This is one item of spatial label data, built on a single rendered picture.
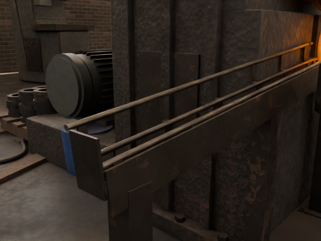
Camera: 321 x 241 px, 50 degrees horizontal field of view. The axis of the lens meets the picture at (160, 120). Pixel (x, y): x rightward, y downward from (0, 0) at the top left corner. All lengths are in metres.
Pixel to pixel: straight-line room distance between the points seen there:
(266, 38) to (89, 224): 1.03
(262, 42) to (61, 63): 1.23
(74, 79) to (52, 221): 0.77
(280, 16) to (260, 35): 0.14
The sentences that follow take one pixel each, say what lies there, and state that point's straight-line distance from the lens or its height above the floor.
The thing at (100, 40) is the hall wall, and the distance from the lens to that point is 8.28.
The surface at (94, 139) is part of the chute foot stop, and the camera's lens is 0.53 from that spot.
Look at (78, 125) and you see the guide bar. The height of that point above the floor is 0.66.
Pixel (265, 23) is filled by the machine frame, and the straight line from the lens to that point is 1.15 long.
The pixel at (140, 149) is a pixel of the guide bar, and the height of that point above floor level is 0.61.
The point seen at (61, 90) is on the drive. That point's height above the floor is 0.47.
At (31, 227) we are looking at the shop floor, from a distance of 1.63.
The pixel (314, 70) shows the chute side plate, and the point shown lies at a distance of 1.29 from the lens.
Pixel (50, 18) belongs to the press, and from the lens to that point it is 5.71.
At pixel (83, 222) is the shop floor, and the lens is 1.60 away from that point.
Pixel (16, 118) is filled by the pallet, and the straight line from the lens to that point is 2.89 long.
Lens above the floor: 0.81
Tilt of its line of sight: 15 degrees down
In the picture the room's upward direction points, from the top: straight up
